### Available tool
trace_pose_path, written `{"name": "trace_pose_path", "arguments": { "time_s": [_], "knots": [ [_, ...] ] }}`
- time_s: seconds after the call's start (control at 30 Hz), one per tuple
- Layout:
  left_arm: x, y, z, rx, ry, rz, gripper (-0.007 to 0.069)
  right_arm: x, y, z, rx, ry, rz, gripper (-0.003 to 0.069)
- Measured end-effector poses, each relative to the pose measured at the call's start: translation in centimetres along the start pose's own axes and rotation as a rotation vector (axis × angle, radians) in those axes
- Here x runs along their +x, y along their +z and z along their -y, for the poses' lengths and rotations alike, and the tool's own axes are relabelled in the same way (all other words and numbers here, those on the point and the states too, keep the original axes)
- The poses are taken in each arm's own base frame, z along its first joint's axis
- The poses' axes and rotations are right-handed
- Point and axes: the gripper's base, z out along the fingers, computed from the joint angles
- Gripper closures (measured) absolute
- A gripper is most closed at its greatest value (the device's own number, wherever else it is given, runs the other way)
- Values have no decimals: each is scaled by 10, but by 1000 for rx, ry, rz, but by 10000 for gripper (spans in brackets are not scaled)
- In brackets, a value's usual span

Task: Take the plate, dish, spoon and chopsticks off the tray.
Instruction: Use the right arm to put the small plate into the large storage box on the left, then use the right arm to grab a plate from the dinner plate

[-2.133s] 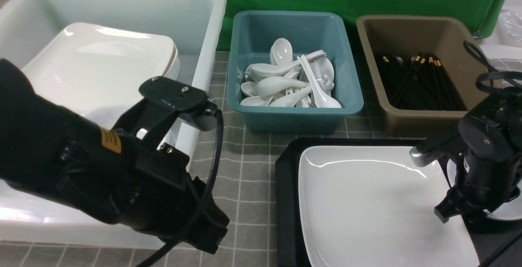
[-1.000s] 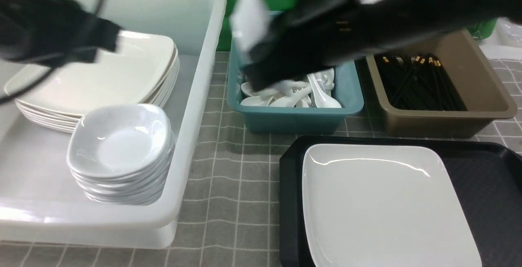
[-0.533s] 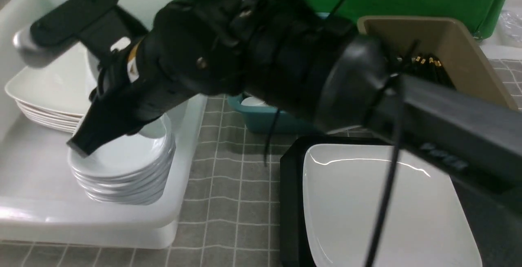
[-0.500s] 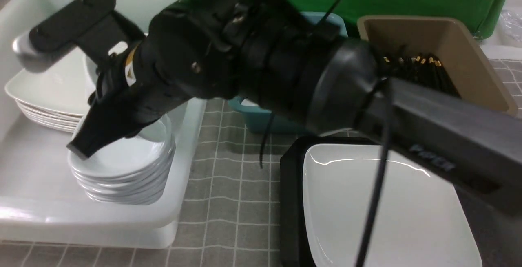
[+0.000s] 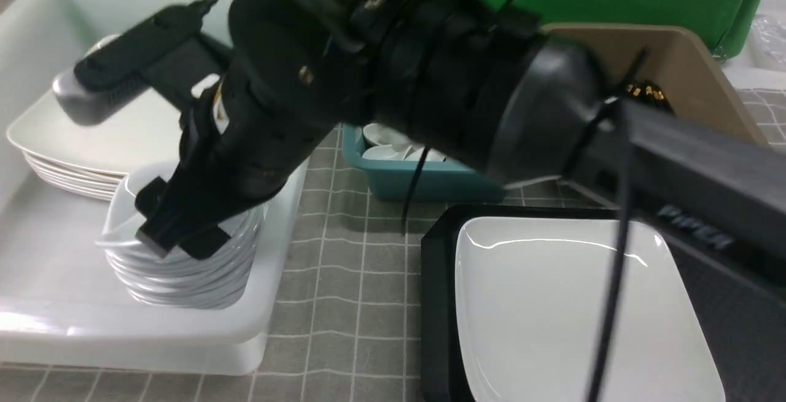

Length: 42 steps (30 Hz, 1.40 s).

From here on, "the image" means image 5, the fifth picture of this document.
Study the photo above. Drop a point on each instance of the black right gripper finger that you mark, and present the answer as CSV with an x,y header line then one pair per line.
x,y
201,238

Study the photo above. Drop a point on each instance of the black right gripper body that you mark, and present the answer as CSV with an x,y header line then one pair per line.
x,y
298,68

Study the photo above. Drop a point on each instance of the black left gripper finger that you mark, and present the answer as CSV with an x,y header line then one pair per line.
x,y
161,203

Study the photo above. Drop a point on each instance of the large white square plate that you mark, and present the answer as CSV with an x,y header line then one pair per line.
x,y
530,295

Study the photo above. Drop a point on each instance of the white shallow bowl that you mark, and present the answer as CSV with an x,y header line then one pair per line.
x,y
123,220

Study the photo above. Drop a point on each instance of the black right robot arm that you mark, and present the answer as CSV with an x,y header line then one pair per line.
x,y
485,87

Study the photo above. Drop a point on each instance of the stack of white bowls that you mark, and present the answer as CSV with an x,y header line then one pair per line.
x,y
187,287

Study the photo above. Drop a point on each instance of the stack of white square plates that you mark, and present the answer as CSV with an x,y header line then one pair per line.
x,y
144,132

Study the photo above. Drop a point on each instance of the pile of white spoons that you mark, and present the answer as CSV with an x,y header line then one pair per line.
x,y
386,144

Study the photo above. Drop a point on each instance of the large white plastic tub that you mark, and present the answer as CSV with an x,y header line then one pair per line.
x,y
61,303

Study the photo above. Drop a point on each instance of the teal plastic bin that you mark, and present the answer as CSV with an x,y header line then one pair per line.
x,y
440,181

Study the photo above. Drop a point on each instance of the pile of black chopsticks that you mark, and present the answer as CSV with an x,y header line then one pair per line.
x,y
650,94

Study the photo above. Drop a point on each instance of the brown plastic bin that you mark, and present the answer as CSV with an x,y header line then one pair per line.
x,y
694,77

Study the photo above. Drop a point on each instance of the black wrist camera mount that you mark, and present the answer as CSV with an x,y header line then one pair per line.
x,y
167,52

